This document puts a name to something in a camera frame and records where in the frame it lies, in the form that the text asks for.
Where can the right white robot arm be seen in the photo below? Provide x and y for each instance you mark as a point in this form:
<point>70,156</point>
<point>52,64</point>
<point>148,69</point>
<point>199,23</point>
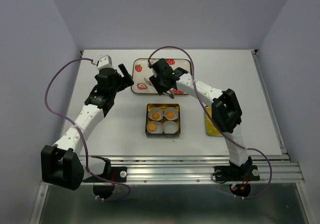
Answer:
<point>225,109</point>

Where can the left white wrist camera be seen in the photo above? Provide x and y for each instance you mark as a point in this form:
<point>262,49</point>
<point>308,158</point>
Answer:
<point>104,62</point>

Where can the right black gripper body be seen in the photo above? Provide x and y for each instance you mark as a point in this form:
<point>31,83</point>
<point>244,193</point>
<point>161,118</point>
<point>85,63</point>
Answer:
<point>161,78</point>

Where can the aluminium mounting rail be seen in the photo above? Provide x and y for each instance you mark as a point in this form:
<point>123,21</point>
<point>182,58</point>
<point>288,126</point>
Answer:
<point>192,170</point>

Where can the orange cookie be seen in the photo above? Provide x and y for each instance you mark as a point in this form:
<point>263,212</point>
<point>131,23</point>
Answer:
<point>151,126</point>
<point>170,115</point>
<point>156,115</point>

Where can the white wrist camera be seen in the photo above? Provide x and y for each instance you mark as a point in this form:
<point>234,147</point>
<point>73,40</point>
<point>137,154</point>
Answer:
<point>151,62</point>
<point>104,62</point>

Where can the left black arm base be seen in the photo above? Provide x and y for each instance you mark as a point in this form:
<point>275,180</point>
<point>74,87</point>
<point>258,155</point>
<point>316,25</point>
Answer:
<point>113,187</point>

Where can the gold cookie tin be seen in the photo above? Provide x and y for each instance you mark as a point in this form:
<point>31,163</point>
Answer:
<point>163,106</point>

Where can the white paper cup top-right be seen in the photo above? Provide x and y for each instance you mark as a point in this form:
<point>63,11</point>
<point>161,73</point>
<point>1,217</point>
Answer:
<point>173,109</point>

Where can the white paper cup top-left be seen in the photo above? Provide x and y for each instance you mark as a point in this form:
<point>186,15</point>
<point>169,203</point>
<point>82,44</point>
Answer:
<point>155,110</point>

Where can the gold tin lid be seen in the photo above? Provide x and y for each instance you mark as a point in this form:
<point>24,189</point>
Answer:
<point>210,128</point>

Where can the strawberry print tray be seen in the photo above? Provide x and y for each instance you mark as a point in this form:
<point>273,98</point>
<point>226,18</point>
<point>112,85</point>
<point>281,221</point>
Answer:
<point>141,70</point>

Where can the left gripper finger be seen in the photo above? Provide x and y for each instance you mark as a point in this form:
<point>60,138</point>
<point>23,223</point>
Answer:
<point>126,81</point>
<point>124,71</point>

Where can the metal tongs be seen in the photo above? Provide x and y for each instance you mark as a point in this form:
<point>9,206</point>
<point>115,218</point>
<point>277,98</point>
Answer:
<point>169,93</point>

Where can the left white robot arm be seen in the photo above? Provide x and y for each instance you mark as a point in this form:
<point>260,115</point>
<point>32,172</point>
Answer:
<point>66,162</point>

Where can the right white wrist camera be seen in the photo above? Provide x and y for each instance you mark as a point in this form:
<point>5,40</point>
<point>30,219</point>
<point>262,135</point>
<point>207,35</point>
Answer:
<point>151,62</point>

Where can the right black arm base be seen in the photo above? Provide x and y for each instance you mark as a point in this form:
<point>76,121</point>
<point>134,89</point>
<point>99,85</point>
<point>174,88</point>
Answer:
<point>239,180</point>

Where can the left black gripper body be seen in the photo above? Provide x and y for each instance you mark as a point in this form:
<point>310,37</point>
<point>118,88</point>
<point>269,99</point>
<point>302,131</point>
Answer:
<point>117,86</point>

